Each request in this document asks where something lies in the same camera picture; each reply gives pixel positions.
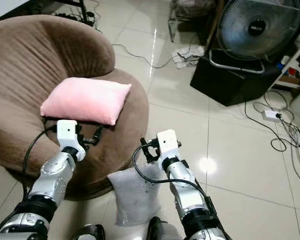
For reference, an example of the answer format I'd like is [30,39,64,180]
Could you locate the grey pillow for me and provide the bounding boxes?
[107,162,171,228]

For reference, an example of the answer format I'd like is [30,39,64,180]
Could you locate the pink pillow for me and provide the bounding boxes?
[40,77,132,126]

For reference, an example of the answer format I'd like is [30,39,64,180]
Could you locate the brown round sofa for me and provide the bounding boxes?
[0,14,150,201]

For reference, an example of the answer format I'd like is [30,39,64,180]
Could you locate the round metal floor fan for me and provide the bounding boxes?
[207,0,300,75]

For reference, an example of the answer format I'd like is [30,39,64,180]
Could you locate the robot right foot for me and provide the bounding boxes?
[147,216,191,240]

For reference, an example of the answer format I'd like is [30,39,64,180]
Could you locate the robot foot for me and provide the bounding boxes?
[147,216,191,240]
[70,225,106,240]

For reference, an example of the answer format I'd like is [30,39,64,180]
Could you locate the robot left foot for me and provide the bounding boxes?
[70,225,106,240]

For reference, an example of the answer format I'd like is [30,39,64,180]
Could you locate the white power strip with adapters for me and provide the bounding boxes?
[171,46,206,69]

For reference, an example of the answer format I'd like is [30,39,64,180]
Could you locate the black box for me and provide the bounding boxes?
[190,50,296,107]

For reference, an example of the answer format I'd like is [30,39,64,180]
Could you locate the small white power strip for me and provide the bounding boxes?
[263,108,282,122]

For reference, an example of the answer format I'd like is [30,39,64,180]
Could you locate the white shelf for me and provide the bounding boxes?
[272,30,300,91]

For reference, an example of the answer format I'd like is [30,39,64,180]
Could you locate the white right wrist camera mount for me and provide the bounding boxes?
[156,129,181,160]

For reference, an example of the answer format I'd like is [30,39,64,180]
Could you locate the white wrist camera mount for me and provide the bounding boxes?
[156,129,181,160]
[56,119,80,151]

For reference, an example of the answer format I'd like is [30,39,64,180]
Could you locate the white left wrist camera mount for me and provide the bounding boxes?
[56,119,80,151]

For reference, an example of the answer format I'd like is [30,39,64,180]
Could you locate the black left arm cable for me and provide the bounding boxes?
[22,125,58,198]

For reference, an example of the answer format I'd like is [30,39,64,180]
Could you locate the thin black floor cable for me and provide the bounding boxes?
[112,44,176,69]

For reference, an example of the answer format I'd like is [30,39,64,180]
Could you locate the looped black cable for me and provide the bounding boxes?
[244,90,300,176]

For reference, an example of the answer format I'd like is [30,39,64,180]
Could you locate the metal wire rack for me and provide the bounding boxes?
[167,0,221,43]

